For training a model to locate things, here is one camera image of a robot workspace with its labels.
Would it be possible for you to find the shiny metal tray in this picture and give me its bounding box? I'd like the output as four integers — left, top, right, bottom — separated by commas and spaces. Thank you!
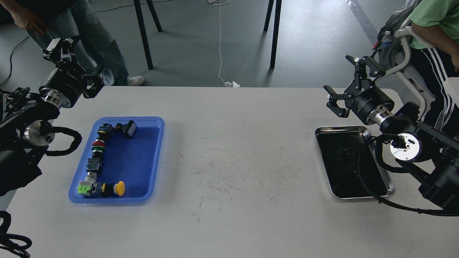
315, 126, 396, 200

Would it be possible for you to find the black yellow selector switch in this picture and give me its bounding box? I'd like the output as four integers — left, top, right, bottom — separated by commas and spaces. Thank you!
97, 123, 114, 142

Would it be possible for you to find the yellow mushroom push button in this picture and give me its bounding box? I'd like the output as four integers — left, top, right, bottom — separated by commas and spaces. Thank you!
113, 181, 125, 196

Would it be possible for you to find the white office chair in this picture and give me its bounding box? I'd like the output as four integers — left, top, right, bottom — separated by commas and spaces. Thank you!
386, 25, 434, 119

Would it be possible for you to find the black table leg left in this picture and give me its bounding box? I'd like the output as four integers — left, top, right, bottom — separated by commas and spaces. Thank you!
133, 0, 163, 70

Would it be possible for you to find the black floor cable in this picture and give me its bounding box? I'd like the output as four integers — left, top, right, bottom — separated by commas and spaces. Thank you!
0, 36, 30, 87

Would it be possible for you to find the clear water bottle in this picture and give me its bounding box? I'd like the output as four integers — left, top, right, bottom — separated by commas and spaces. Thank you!
380, 31, 392, 49

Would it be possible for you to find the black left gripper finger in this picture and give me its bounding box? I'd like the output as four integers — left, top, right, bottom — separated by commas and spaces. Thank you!
43, 35, 81, 65
82, 70, 105, 99

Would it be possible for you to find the seated person green shirt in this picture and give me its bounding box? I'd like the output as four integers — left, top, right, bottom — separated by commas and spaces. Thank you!
409, 0, 459, 137

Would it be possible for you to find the black table leg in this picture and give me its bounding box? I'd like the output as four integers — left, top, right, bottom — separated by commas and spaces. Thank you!
133, 0, 163, 70
263, 0, 282, 69

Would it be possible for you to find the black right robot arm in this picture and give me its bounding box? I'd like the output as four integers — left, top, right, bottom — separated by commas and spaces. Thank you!
323, 55, 459, 217

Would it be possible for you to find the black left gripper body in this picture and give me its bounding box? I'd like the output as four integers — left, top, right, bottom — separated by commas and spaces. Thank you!
39, 62, 87, 108

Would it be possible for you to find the black table leg right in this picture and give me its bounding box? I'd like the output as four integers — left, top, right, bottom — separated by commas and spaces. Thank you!
263, 0, 282, 69

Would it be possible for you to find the grey backpack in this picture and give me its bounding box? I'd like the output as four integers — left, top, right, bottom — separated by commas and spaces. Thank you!
372, 0, 420, 71

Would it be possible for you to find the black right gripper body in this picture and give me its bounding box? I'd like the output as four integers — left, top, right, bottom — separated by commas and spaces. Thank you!
346, 85, 394, 125

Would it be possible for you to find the standing person in jeans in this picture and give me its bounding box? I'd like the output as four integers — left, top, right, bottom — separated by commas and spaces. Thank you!
1, 0, 145, 86

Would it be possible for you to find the black rectangular switch part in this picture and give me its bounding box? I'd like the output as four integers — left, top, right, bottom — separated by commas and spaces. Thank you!
114, 120, 137, 139

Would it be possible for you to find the red green push button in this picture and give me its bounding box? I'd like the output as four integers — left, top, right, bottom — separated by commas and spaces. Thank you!
91, 139, 106, 159

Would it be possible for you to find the green white switch block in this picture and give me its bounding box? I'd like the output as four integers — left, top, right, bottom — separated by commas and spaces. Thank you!
77, 180, 93, 197

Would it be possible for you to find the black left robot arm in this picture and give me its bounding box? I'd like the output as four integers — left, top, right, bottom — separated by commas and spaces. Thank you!
0, 35, 104, 196

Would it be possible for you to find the white power cable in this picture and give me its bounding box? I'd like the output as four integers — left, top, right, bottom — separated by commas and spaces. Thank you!
208, 0, 240, 87

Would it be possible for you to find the blue plastic tray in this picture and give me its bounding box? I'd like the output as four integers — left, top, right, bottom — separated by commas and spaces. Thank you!
68, 116, 165, 205

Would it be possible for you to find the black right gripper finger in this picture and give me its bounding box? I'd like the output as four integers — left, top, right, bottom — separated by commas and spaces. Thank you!
345, 55, 386, 90
323, 85, 355, 118

